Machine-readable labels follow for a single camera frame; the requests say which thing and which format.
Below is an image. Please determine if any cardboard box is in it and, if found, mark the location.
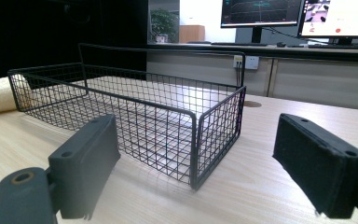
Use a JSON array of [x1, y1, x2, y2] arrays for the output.
[[178, 24, 206, 44]]

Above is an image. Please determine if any monitor with white screen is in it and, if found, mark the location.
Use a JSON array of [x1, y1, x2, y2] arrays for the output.
[[297, 0, 358, 45]]

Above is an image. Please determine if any black wire mesh basket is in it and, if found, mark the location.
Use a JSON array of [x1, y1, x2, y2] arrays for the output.
[[7, 42, 247, 191]]

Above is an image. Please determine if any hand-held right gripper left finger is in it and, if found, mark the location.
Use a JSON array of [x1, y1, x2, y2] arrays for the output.
[[48, 113, 121, 221]]

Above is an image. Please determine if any monitor with dark screen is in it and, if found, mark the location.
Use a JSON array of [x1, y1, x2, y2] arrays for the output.
[[220, 0, 304, 44]]

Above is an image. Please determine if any black cable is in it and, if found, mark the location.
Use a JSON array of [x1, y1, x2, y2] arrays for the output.
[[262, 26, 311, 43]]

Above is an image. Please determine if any white wall socket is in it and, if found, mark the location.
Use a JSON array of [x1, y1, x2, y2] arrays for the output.
[[232, 54, 260, 71]]

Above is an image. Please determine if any black keyboard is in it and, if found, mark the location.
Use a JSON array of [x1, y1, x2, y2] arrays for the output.
[[307, 43, 358, 50]]

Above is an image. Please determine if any potted green plant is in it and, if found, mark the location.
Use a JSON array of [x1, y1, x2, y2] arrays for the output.
[[150, 7, 179, 44]]

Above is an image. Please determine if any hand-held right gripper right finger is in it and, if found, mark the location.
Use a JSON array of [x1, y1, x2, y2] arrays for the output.
[[272, 113, 358, 219]]

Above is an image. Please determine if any long dark desk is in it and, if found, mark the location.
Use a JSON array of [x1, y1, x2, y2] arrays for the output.
[[145, 42, 358, 63]]

